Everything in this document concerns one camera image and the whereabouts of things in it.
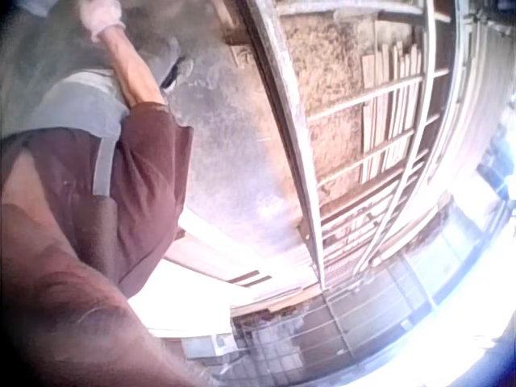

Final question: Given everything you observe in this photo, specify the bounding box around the person's right hand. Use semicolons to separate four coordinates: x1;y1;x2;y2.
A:
78;0;127;43

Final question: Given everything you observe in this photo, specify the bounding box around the pale wooden board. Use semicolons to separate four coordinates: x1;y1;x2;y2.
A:
163;209;275;288

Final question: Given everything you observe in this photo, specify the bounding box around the bundle of wooden slats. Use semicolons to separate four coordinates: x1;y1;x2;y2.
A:
358;40;424;185

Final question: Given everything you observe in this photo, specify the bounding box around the metal frame rack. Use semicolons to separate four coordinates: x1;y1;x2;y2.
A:
237;0;468;289

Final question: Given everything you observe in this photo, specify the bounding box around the wire mesh panel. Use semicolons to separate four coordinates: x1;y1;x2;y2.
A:
229;257;440;387

